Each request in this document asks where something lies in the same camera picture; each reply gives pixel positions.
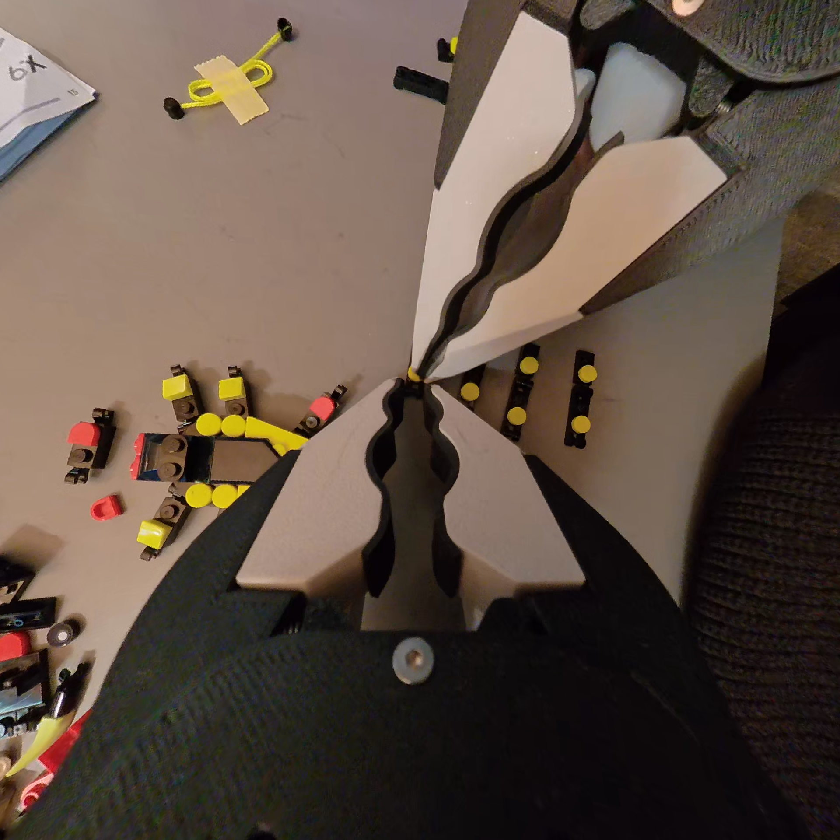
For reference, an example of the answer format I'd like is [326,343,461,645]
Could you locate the masking tape piece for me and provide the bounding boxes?
[193,56,270,126]

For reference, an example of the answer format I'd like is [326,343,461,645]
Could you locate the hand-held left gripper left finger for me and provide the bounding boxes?
[235,378,404,599]

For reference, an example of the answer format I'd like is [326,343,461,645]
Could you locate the pile of loose lego pieces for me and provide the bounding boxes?
[0,554,93,818]

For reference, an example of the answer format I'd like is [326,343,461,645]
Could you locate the yellow black lego model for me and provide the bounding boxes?
[130,364,349,563]

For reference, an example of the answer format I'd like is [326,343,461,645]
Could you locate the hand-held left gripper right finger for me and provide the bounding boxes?
[428,386,586,598]

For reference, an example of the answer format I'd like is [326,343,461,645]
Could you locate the black lego leg red tip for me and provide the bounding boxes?
[63,407,118,486]

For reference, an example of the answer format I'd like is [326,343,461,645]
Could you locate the white instruction booklet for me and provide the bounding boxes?
[0,26,99,185]

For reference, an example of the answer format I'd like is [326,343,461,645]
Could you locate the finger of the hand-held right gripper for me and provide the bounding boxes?
[423,133,727,383]
[410,10,589,376]

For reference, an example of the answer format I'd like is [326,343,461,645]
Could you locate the yellow lego string black ends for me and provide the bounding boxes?
[163,17,294,120]

